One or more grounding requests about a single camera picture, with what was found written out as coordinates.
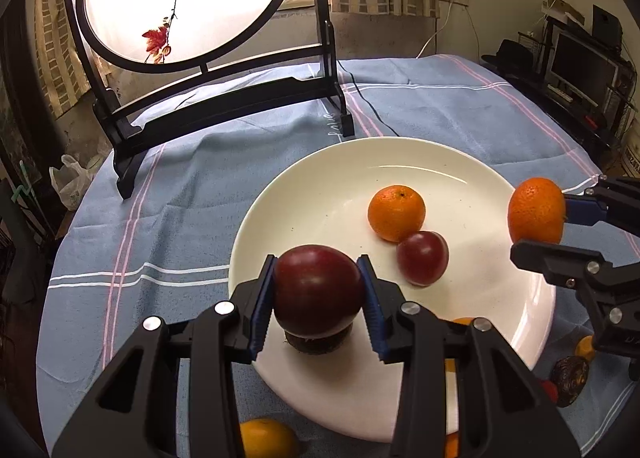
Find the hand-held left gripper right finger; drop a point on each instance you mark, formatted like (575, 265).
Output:
(367, 308)

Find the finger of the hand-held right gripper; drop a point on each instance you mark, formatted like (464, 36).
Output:
(585, 210)
(560, 260)

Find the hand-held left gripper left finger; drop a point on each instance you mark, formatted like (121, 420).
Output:
(264, 308)

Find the mandarin orange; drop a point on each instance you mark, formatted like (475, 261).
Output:
(535, 210)
(396, 213)

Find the large dark red plum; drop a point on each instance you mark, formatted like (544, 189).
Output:
(317, 288)

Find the dark brown wrinkled fruit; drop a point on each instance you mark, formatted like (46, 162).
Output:
(570, 380)

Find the white plate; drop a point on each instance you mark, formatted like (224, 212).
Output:
(325, 178)

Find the small orange tomato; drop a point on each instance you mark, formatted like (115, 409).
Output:
(585, 350)

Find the blue striped tablecloth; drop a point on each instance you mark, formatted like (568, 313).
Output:
(200, 198)

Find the red cherry tomato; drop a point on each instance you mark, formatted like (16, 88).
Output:
(550, 390)

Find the computer monitor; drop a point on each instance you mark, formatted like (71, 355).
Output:
(580, 66)

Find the black hat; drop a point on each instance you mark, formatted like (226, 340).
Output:
(510, 56)

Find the black speaker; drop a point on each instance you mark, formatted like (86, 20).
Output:
(607, 23)

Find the white plastic bag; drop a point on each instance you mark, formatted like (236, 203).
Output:
(70, 183)

